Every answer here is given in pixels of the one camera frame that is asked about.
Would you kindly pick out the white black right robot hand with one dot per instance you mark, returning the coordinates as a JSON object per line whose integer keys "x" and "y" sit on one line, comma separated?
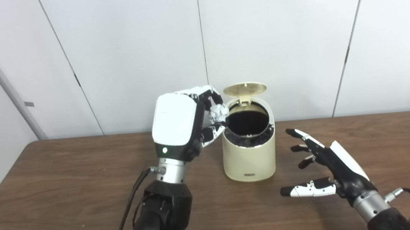
{"x": 347, "y": 176}

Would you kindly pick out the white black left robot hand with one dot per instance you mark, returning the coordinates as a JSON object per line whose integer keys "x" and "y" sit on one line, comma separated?
{"x": 174, "y": 120}

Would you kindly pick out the white paper ball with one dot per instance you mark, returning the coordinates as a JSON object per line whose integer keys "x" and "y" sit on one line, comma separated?
{"x": 219, "y": 114}

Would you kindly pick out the cream round bin lid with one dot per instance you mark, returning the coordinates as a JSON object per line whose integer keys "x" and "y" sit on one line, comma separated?
{"x": 244, "y": 89}

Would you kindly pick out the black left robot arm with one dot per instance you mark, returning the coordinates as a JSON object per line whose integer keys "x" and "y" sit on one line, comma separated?
{"x": 162, "y": 216}

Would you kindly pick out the black bin liner bag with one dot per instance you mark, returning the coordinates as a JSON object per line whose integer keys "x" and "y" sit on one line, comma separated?
{"x": 248, "y": 125}

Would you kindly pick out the cream-colored bin body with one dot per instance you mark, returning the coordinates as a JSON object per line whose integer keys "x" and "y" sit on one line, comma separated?
{"x": 251, "y": 162}

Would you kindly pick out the small grey wall label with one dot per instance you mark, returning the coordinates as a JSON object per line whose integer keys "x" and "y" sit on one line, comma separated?
{"x": 29, "y": 104}

